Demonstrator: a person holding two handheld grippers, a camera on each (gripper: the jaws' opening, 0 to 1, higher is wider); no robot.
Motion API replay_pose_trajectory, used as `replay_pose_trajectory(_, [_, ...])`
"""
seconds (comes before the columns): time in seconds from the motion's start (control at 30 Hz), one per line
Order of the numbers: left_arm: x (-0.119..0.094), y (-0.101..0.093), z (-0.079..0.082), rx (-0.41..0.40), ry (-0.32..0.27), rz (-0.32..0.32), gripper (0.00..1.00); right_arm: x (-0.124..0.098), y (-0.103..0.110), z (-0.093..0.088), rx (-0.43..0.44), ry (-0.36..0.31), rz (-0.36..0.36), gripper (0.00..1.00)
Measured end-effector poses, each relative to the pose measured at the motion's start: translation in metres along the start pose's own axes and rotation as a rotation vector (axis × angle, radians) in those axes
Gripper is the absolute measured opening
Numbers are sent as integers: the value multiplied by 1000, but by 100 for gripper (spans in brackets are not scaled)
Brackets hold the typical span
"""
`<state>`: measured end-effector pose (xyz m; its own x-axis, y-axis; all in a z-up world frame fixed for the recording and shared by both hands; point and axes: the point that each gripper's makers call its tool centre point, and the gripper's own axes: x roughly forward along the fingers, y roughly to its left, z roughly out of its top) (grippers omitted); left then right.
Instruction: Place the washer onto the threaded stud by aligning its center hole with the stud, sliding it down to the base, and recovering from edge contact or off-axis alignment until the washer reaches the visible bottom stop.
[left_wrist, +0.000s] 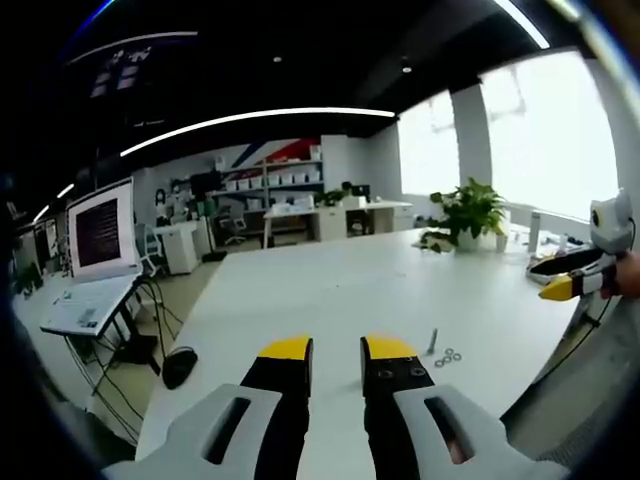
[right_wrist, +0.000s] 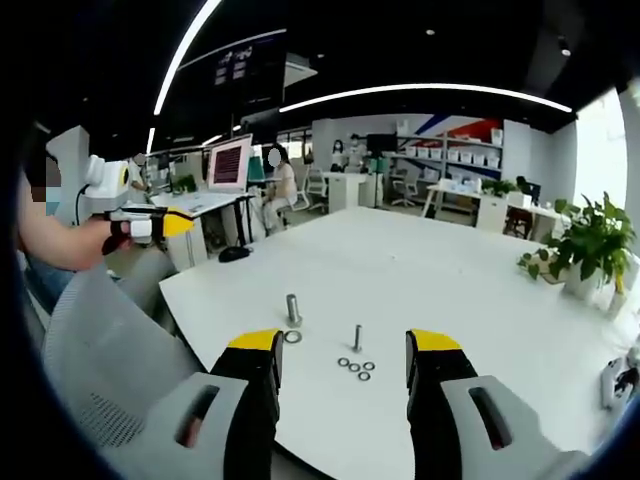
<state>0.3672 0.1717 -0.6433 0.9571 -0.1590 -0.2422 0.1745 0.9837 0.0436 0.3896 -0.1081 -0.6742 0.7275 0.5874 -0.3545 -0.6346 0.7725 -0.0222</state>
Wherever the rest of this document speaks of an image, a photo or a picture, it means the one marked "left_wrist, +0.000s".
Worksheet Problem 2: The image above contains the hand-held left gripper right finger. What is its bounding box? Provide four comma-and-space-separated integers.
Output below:
359, 333, 571, 480

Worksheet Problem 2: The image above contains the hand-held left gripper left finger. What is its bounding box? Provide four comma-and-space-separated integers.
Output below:
102, 335, 315, 480

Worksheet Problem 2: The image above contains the person's right hand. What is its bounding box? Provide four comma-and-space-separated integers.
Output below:
601, 249, 640, 300

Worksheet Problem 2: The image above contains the white cylinder bottle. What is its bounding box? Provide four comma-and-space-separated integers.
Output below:
528, 209, 543, 254

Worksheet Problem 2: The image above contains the black floor object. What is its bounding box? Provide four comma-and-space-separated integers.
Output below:
161, 346, 199, 391

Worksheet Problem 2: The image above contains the green potted plant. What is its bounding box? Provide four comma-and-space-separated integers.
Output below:
413, 176, 510, 254

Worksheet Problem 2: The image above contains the black-legged standing desk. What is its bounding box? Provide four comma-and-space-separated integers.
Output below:
40, 273, 162, 396

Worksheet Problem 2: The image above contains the white drawer cabinet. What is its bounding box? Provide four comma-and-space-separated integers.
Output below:
156, 223, 202, 276

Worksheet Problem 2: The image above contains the white office chair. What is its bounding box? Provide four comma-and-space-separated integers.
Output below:
133, 222, 168, 277

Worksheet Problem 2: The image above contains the straight ceiling light strip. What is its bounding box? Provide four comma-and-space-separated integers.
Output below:
491, 0, 552, 51

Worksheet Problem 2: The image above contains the open white laptop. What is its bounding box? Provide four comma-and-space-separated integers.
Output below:
39, 180, 145, 337

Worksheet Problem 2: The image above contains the long white office desk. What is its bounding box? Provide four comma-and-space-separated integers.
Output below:
262, 198, 415, 250

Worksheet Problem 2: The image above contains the small green desk plant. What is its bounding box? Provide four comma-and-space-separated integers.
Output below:
313, 187, 352, 208

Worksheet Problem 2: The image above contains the curved ceiling light strip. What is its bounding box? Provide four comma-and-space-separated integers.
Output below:
119, 106, 397, 158

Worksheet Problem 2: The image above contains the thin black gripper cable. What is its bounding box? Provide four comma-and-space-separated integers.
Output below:
535, 293, 617, 384

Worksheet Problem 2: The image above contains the black cable bundle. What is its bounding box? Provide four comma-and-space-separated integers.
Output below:
64, 279, 185, 444

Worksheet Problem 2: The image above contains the wall shelf with white boxes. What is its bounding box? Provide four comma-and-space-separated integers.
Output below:
214, 144, 325, 214

